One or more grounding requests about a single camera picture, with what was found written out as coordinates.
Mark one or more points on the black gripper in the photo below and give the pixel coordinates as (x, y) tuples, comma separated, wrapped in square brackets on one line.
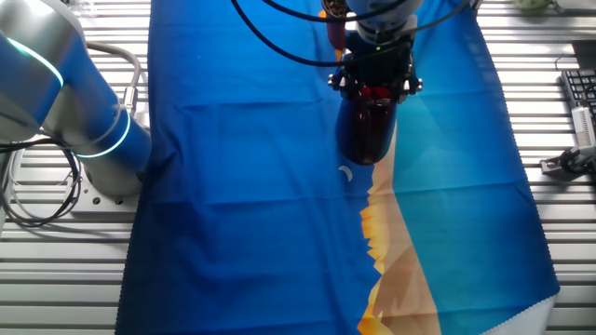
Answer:
[(377, 65)]

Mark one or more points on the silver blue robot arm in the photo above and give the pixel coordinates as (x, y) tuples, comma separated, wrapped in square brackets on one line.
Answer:
[(70, 107)]

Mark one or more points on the blue cloth with orange print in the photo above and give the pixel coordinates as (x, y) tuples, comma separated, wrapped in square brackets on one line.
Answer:
[(233, 186)]

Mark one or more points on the green round object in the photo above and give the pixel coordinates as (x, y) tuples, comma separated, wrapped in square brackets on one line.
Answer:
[(533, 5)]

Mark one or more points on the black keyboard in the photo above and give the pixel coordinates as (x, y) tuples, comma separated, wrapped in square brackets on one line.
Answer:
[(579, 88)]

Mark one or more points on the black box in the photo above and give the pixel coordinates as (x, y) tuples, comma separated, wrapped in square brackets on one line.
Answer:
[(586, 53)]

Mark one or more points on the gray flat device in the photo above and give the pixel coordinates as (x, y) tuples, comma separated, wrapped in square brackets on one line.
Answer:
[(577, 4)]

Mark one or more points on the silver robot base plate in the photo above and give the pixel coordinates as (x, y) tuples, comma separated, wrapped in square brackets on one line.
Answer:
[(107, 205)]

